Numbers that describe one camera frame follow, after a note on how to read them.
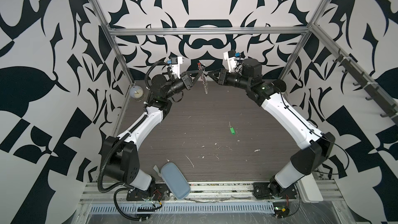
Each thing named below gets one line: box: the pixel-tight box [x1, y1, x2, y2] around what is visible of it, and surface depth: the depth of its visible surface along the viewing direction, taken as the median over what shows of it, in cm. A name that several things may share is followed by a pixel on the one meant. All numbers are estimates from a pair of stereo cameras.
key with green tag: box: [228, 121, 236, 135], surface depth 97 cm
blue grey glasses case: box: [152, 161, 191, 201], surface depth 76 cm
